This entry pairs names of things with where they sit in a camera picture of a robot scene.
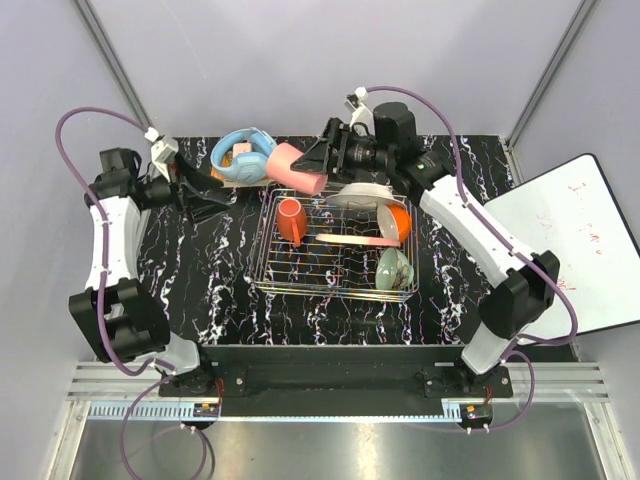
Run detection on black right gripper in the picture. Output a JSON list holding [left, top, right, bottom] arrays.
[[291, 119, 393, 186]]

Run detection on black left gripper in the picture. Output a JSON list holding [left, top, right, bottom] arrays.
[[142, 152, 232, 224]]

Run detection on pink plastic cup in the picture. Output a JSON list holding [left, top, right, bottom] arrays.
[[266, 143, 327, 195]]

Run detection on white paper plate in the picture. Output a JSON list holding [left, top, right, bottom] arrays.
[[325, 182, 404, 210]]

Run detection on orange ceramic mug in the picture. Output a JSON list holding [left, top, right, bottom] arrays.
[[276, 198, 307, 247]]

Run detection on pink and cream plate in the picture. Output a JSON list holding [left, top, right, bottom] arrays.
[[315, 233, 401, 248]]

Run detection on orange and white bowl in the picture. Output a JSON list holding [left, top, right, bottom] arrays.
[[376, 204, 412, 243]]

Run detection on wire dish rack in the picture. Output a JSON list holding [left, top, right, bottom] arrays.
[[249, 185, 420, 302]]

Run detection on green ceramic bowl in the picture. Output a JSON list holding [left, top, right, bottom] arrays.
[[375, 248, 415, 291]]

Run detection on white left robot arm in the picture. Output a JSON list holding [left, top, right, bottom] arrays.
[[68, 148, 228, 396]]

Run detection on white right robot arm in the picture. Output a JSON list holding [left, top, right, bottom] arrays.
[[291, 102, 560, 397]]

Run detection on wooden board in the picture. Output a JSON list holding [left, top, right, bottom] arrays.
[[211, 164, 272, 188]]

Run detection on blue headphones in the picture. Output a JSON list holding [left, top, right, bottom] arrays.
[[210, 127, 277, 185]]

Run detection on small pink box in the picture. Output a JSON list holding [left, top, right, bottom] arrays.
[[232, 142, 253, 157]]

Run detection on white whiteboard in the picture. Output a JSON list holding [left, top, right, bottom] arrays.
[[485, 154, 639, 333]]

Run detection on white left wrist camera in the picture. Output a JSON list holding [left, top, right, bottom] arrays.
[[144, 127, 179, 182]]

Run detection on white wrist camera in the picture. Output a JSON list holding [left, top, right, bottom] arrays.
[[144, 127, 179, 182], [345, 87, 373, 130]]

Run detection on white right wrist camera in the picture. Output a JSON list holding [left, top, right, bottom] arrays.
[[345, 87, 373, 130]]

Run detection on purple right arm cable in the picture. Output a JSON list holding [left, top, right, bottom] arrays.
[[364, 85, 581, 434]]

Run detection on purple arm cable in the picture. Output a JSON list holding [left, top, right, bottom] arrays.
[[364, 85, 581, 434], [54, 107, 214, 479]]

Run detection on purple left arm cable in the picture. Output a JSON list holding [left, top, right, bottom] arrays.
[[54, 107, 214, 479]]

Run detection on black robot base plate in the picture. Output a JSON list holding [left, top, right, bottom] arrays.
[[160, 345, 513, 421]]

